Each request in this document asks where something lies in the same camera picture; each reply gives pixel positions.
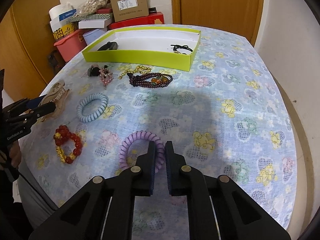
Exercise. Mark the white flat box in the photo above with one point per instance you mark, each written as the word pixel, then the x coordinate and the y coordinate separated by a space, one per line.
pixel 95 24

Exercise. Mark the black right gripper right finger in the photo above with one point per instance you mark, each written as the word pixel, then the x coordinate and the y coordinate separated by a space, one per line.
pixel 174 163

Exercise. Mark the floral blue tablecloth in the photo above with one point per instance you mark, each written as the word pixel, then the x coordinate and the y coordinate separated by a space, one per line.
pixel 225 115

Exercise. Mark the pink plastic bin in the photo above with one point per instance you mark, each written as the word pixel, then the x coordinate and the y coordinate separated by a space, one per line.
pixel 70 45

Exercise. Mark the red gift box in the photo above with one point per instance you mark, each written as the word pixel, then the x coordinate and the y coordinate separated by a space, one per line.
pixel 153 18

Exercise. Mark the brown cardboard box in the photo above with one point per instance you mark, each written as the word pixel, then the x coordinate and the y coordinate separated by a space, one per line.
pixel 128 9

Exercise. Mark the lime green tray box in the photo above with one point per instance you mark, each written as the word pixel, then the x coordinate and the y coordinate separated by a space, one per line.
pixel 161 46

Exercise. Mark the wooden wardrobe panel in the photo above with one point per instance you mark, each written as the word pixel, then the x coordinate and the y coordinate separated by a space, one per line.
pixel 26 43

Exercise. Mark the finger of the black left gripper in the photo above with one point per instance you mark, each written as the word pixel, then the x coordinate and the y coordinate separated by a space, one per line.
pixel 34 114
pixel 32 102

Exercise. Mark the small red box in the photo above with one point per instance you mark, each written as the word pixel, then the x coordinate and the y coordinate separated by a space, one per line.
pixel 104 11

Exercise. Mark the striped green white box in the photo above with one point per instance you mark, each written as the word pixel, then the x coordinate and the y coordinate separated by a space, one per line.
pixel 78 18

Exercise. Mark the white blue carton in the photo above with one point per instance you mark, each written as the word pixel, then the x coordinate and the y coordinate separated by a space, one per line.
pixel 59 15

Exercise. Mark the wooden door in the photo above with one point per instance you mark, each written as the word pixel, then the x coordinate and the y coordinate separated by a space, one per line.
pixel 240 17

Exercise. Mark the beige hair claw clip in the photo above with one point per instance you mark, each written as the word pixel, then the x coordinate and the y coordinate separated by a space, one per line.
pixel 58 95

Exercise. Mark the pink rhinestone hair clip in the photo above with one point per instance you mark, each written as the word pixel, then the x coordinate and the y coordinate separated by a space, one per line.
pixel 106 76

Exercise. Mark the light blue cylindrical container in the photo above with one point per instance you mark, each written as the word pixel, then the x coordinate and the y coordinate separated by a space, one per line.
pixel 92 35

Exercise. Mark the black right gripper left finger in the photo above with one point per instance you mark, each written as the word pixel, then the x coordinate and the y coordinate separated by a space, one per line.
pixel 146 176

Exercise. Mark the bag of beige items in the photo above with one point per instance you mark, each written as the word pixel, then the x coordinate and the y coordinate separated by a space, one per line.
pixel 90 6

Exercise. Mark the yellow patterned carton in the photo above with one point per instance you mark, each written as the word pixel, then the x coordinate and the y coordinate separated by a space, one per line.
pixel 65 30

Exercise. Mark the black wristband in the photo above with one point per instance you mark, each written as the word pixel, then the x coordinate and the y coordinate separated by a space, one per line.
pixel 109 46

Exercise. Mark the person's left hand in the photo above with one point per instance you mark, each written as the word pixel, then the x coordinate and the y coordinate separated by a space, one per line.
pixel 15 154

